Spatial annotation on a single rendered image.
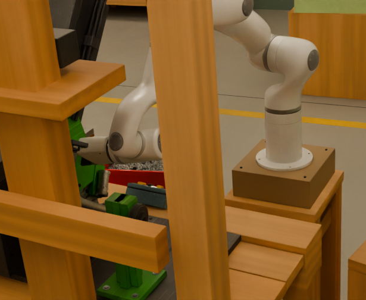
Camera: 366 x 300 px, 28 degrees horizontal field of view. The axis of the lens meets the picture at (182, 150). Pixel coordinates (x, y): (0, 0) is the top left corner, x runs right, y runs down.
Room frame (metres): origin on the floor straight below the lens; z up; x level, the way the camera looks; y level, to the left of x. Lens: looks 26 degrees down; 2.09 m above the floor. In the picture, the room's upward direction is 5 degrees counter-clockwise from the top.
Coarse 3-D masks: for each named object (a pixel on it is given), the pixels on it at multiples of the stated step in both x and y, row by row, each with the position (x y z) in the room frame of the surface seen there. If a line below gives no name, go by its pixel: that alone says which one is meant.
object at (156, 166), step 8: (160, 160) 2.45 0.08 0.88; (112, 168) 2.42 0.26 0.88; (120, 168) 2.42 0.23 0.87; (128, 168) 2.39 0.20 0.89; (136, 168) 2.41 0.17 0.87; (144, 168) 2.40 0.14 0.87; (152, 168) 2.38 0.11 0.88; (160, 168) 2.37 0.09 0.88; (112, 176) 2.32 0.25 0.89; (120, 176) 2.32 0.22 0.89; (128, 176) 2.31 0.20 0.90; (136, 176) 2.30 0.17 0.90; (144, 176) 2.29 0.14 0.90; (152, 176) 2.29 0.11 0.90; (160, 176) 2.27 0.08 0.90; (120, 184) 2.32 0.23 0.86; (152, 184) 2.29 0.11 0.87; (160, 184) 2.28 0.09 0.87
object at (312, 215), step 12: (336, 180) 2.23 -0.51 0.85; (324, 192) 2.16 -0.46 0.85; (228, 204) 2.17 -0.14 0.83; (240, 204) 2.14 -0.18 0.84; (252, 204) 2.12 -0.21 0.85; (264, 204) 2.11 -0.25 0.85; (276, 204) 2.11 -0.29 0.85; (324, 204) 2.11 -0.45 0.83; (288, 216) 2.06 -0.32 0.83; (300, 216) 2.04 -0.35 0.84; (312, 216) 2.02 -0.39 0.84
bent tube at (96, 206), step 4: (76, 148) 1.91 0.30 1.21; (80, 148) 1.92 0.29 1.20; (76, 156) 1.90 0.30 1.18; (80, 196) 1.86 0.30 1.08; (80, 200) 1.85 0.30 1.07; (84, 200) 1.86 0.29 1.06; (88, 200) 1.88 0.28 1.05; (84, 204) 1.85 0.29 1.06; (88, 204) 1.86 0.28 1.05; (92, 204) 1.87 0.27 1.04; (96, 204) 1.89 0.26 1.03; (100, 204) 1.90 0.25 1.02; (88, 208) 1.86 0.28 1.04; (92, 208) 1.87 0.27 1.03; (96, 208) 1.88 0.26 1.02; (100, 208) 1.89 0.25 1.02; (104, 208) 1.90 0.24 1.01
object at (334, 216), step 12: (336, 192) 2.24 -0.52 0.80; (336, 204) 2.24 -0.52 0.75; (324, 216) 2.17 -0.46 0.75; (336, 216) 2.24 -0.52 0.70; (324, 228) 2.17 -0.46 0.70; (336, 228) 2.24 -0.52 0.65; (324, 240) 2.25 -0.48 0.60; (336, 240) 2.24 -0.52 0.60; (324, 252) 2.25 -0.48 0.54; (336, 252) 2.24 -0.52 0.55; (324, 264) 2.25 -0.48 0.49; (336, 264) 2.24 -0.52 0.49; (324, 276) 2.25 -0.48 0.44; (336, 276) 2.25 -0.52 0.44; (324, 288) 2.25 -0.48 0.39; (336, 288) 2.25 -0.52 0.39
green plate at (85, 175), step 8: (72, 120) 1.99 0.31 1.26; (72, 128) 1.98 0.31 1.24; (80, 128) 2.01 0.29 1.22; (72, 136) 1.97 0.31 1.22; (80, 136) 1.99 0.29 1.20; (80, 160) 1.96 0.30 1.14; (80, 168) 1.94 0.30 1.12; (88, 168) 1.97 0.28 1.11; (80, 176) 1.93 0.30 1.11; (88, 176) 1.95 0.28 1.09; (80, 184) 1.92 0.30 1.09; (88, 184) 1.94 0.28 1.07
